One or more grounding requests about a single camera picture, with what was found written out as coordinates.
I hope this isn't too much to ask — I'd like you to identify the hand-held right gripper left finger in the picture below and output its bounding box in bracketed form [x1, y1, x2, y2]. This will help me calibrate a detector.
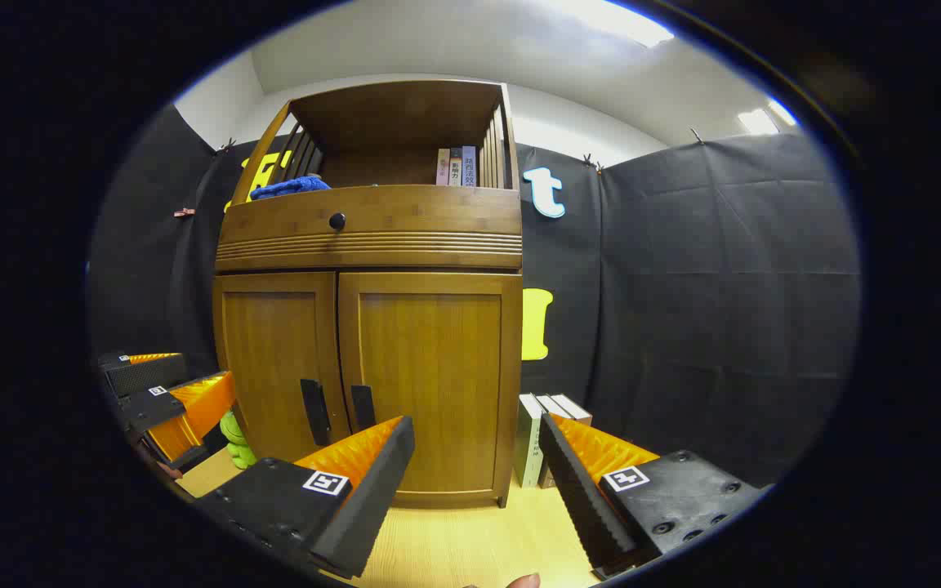
[193, 415, 417, 581]

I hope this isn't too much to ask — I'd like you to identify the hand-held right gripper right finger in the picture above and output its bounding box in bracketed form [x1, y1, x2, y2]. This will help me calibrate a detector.
[539, 412, 769, 581]

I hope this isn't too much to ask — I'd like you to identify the black door handle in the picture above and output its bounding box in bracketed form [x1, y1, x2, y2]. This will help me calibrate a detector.
[300, 378, 332, 447]
[350, 385, 377, 431]

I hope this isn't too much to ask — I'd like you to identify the wooden cabinet door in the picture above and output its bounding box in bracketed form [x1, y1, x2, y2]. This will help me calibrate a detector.
[213, 272, 350, 462]
[338, 272, 523, 499]

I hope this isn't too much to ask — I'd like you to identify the wooden double-door shoe cabinet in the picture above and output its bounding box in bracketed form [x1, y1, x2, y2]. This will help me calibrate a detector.
[213, 79, 524, 509]

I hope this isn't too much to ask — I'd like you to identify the wooden cabinet drawer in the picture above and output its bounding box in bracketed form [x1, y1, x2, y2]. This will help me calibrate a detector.
[216, 185, 523, 272]

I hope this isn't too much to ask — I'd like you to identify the white and green book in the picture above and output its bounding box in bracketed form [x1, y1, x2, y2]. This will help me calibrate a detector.
[514, 394, 549, 489]

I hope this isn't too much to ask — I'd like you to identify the green toy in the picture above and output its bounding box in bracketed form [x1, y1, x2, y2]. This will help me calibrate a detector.
[220, 410, 257, 470]

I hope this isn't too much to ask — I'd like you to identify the grey-brown book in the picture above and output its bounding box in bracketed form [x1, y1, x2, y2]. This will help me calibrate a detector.
[536, 394, 574, 489]

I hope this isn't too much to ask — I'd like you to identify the blue cloth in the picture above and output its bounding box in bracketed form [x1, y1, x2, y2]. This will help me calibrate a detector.
[249, 175, 332, 201]

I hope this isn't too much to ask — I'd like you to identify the black backdrop cloth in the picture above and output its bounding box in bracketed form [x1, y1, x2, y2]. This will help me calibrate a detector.
[88, 105, 862, 491]

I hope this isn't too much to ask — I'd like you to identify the small ceiling light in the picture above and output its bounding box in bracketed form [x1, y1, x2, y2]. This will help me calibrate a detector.
[736, 98, 798, 136]

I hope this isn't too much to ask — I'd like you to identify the large ceiling light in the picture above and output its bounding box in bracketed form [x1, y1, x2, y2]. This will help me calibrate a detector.
[569, 0, 676, 48]

